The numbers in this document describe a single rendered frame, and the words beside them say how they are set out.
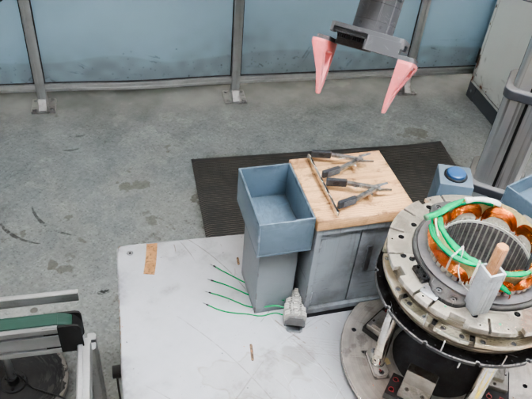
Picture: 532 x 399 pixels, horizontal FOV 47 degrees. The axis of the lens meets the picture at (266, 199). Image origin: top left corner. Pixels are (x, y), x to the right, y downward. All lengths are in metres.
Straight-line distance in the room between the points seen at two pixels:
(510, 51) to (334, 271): 2.37
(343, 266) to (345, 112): 2.23
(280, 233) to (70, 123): 2.26
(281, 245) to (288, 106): 2.30
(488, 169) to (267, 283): 0.61
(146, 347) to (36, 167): 1.85
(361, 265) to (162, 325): 0.43
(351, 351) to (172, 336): 0.36
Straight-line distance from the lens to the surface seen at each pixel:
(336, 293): 1.32
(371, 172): 1.26
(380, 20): 0.86
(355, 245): 1.23
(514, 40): 3.44
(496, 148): 1.51
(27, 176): 2.98
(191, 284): 1.38
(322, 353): 1.29
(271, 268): 1.24
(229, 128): 3.20
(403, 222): 1.12
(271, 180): 1.26
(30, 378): 2.22
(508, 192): 1.34
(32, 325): 1.38
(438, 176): 1.37
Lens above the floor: 1.83
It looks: 41 degrees down
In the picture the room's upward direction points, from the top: 6 degrees clockwise
